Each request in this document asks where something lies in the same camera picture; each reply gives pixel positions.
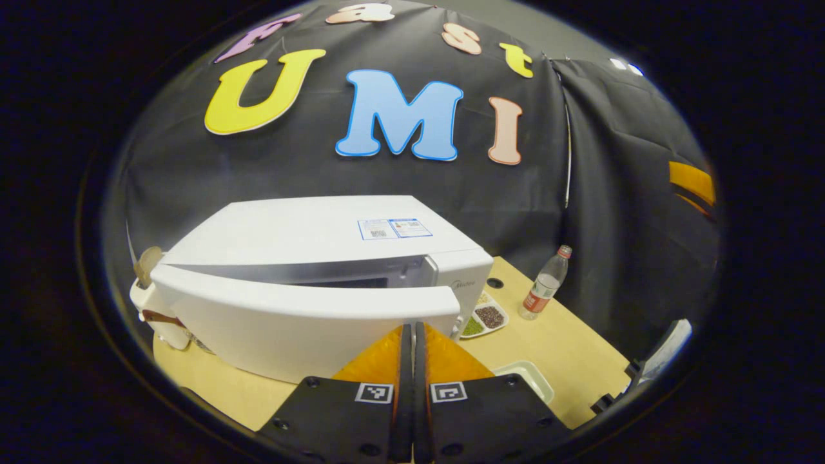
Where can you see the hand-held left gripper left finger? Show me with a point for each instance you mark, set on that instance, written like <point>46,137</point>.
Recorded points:
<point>348,419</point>

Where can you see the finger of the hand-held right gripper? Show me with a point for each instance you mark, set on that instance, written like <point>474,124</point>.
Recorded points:
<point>693,180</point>

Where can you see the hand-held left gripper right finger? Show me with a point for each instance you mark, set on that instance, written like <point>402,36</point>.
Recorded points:
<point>483,419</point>

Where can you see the white microwave oven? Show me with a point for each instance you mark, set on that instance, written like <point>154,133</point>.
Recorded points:
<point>309,322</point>

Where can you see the pale square plate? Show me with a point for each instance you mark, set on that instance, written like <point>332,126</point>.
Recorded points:
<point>532,380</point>

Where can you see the black backdrop cloth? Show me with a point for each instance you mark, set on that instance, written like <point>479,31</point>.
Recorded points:
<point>612,225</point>

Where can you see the white divided bean dish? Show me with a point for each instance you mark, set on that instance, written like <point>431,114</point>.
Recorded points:
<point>488,316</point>

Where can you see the small ceiling light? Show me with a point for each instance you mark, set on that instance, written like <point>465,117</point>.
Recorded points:
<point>626,66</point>

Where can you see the black table grommet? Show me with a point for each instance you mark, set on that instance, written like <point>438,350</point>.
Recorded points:
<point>495,283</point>

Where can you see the clear plastic bottle red label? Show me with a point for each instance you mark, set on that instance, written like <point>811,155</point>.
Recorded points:
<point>544,287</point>

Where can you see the white toaster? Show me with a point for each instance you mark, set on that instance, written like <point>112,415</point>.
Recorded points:
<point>151,316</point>

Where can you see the brown bread slice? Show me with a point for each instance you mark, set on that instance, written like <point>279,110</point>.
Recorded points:
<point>148,264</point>

